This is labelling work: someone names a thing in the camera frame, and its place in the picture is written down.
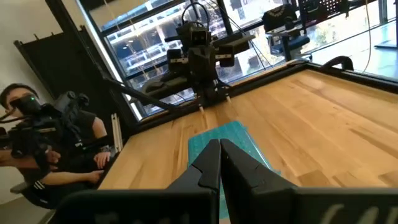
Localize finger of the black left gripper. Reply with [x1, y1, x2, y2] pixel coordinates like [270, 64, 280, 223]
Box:
[213, 34, 256, 68]
[167, 48, 187, 75]

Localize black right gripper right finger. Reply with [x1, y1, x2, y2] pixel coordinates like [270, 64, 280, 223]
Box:
[221, 139, 398, 224]

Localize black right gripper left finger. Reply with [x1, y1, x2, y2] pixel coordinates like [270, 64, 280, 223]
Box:
[46, 139, 221, 224]

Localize teal translucent pencil case lid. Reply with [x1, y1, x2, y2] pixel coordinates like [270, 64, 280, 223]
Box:
[187, 120, 282, 220]

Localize black office chair blue seat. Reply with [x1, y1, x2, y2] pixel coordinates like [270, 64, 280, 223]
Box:
[262, 3, 312, 62]

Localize white metal slats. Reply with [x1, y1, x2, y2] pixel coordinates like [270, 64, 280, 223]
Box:
[111, 113, 124, 153]

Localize black perforated panel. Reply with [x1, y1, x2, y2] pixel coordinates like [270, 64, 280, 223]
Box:
[297, 0, 351, 24]

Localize person operating robot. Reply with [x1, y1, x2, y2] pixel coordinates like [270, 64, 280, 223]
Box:
[0, 83, 113, 209]

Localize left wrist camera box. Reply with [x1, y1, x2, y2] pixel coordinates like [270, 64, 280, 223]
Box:
[176, 21, 213, 47]

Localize large glass window wall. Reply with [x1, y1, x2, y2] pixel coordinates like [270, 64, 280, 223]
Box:
[77, 0, 398, 116]

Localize black arched table handle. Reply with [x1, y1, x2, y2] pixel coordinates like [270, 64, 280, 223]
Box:
[322, 55, 354, 72]

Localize black wall panel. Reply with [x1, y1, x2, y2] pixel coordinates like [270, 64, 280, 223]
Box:
[14, 25, 125, 131]

